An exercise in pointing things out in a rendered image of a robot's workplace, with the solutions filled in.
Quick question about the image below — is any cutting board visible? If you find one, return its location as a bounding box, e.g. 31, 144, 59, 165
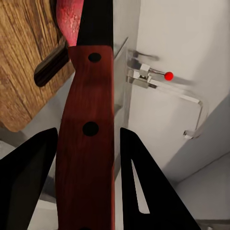
0, 0, 75, 132

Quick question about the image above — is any parer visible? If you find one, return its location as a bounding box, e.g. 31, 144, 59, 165
55, 0, 115, 230

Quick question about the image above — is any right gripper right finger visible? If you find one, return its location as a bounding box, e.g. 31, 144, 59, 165
120, 127, 201, 230

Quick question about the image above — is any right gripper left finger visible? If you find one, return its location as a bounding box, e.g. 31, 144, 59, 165
0, 127, 58, 230

